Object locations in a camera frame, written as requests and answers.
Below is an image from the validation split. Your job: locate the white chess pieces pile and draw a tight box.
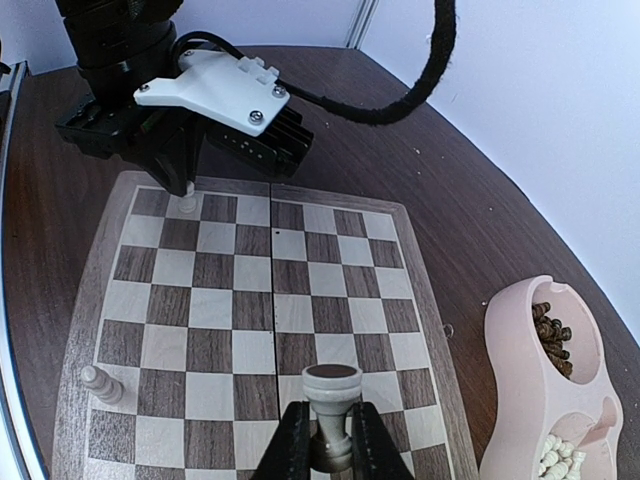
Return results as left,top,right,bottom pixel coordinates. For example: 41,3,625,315
537,434,587,480

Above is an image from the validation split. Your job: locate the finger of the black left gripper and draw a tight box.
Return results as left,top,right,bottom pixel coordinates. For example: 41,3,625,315
155,119,205,196

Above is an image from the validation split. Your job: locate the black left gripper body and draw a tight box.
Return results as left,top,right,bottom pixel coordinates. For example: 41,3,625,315
55,93,204,175

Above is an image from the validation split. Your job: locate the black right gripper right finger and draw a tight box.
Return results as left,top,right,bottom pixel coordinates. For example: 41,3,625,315
351,402,413,480

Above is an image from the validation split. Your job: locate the white rook piece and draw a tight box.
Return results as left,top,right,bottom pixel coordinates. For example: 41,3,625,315
302,364,363,474

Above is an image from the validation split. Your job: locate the right aluminium frame post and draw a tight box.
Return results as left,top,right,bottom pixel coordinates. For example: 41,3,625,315
345,0,379,50

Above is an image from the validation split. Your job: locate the white bishop piece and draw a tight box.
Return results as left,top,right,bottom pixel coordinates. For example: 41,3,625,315
80,365,124,405

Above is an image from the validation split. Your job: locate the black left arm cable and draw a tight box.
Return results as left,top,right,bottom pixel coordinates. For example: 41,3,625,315
172,0,459,127

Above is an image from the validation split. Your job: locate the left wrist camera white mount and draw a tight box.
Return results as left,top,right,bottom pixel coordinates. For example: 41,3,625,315
132,47,316,179

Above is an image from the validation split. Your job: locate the dark chess pieces pile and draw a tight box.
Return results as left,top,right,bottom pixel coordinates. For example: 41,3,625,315
531,302,573,379

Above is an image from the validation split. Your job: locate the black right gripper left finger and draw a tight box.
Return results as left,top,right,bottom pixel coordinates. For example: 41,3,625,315
255,401,311,480

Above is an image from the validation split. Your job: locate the pink double bowl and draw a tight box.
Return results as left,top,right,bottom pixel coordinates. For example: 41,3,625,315
479,275,623,479

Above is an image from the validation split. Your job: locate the wooden chess board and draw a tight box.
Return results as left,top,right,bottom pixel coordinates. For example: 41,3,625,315
51,171,478,479

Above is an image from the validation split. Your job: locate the white pawn piece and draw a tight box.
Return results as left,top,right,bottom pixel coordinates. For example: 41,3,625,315
178,181,198,214

